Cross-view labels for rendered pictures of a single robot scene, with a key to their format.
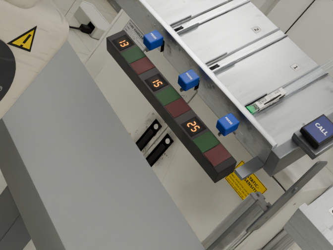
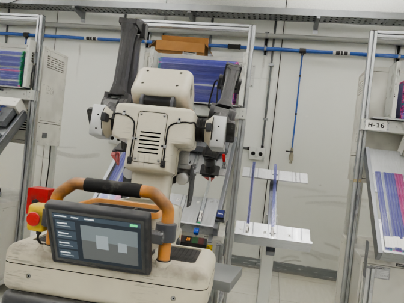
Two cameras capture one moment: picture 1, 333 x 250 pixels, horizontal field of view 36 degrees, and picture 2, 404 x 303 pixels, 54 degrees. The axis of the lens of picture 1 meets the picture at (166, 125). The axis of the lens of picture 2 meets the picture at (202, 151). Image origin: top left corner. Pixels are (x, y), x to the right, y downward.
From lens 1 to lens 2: 1.19 m
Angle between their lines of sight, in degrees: 26
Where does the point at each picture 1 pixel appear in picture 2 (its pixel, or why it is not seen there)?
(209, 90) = (182, 226)
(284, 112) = (206, 216)
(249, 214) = (220, 250)
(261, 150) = (210, 231)
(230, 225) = (217, 258)
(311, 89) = (207, 205)
